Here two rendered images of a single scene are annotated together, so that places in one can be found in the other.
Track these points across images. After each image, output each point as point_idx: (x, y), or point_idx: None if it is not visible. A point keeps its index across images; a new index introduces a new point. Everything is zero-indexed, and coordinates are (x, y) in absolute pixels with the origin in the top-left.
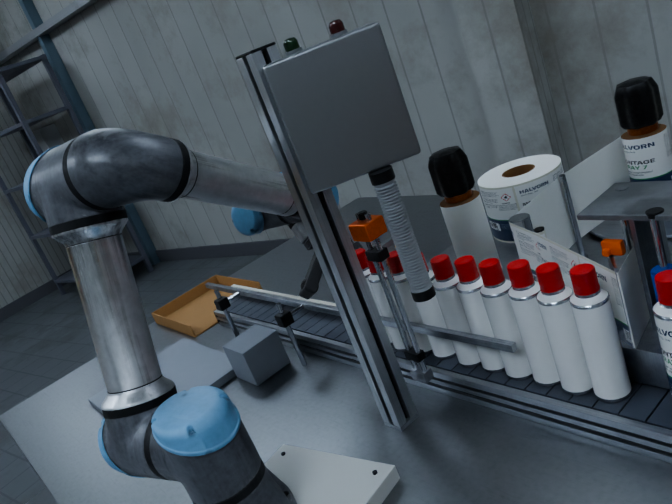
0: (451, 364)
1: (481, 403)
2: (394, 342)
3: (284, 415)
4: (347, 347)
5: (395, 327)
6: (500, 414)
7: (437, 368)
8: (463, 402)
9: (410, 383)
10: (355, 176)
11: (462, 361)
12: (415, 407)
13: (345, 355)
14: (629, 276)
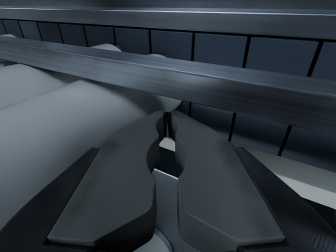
0: (27, 34)
1: (22, 6)
2: (95, 46)
3: None
4: (283, 16)
5: (1, 36)
6: (9, 1)
7: (33, 19)
8: (40, 1)
9: (114, 7)
10: None
11: (3, 34)
12: None
13: (319, 11)
14: None
